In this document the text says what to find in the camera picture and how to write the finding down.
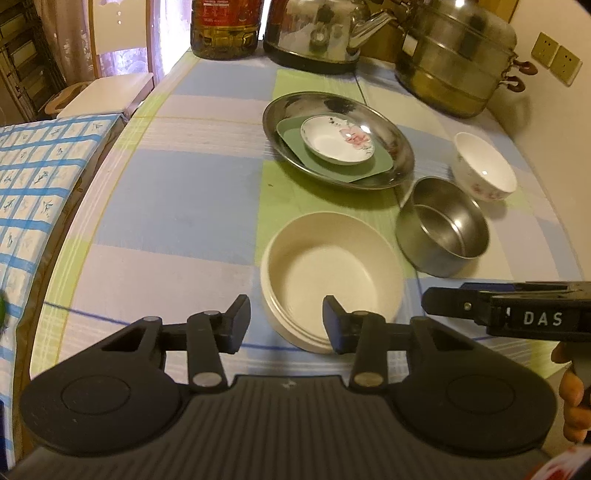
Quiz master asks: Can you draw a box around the person's right hand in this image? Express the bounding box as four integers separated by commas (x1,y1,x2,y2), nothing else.
551,342,591,445

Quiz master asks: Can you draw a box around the black metal rack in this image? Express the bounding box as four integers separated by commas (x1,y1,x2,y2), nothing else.
0,0,68,125

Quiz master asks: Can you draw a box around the small floral saucer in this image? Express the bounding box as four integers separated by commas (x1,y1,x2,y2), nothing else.
300,115,375,166

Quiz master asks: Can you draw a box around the blue patterned cloth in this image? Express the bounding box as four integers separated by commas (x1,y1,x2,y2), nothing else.
0,113,123,462

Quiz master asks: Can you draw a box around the steel kettle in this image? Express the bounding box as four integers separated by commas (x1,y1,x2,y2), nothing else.
262,0,399,75

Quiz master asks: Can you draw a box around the cooking oil bottle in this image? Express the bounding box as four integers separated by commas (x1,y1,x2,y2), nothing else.
190,0,259,61

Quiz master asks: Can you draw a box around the green square plate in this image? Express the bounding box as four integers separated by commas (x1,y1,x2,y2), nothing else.
276,115,396,184

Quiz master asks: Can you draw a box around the plaid tablecloth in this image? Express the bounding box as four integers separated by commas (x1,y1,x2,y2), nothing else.
28,48,591,385

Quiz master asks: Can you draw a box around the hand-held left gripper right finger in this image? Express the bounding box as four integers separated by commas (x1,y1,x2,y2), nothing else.
322,295,468,394

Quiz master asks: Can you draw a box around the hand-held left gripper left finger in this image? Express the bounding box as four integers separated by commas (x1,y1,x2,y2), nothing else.
99,294,252,393

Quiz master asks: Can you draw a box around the sheer curtain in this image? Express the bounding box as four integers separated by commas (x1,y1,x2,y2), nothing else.
32,0,195,80

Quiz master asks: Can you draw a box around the wall socket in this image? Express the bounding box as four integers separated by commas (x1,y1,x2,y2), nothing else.
531,32,560,70
551,45,583,87

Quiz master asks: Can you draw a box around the white chair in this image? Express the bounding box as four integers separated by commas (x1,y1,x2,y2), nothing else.
56,0,163,119

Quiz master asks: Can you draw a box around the steel steamer pot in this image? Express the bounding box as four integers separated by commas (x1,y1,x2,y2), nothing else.
394,0,539,119

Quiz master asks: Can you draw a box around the deep steel bowl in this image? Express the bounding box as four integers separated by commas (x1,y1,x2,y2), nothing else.
395,176,490,278

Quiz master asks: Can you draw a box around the large shallow steel plate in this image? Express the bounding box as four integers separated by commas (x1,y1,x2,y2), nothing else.
262,91,415,191

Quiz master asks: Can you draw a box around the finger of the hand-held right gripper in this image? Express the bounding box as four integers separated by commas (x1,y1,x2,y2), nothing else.
462,282,570,295
421,287,493,331

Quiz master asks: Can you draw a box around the cream plastic bowl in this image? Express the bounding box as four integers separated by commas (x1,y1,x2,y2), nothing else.
260,212,407,355

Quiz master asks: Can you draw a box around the white floral bowl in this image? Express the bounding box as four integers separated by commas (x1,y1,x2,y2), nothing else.
450,132,518,202

